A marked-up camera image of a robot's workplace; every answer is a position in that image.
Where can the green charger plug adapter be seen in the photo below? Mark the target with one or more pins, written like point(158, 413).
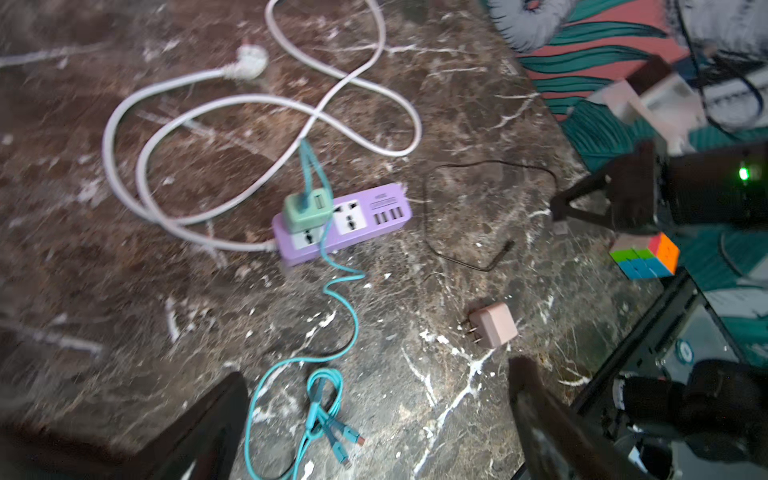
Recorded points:
point(306, 211)

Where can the purple power strip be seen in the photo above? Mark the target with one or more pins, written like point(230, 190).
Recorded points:
point(357, 217)

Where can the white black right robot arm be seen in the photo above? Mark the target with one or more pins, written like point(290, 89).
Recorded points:
point(678, 382)

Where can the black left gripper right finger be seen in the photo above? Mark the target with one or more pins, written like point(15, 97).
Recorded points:
point(556, 442)

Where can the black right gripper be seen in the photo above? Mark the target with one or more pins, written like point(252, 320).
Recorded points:
point(723, 186)

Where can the multicolour puzzle cube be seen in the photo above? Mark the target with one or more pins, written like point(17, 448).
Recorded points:
point(645, 257)

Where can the pink cube block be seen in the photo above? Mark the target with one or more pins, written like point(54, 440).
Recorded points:
point(490, 326)

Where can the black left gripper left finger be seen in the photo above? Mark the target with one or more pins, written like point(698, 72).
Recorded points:
point(202, 443)

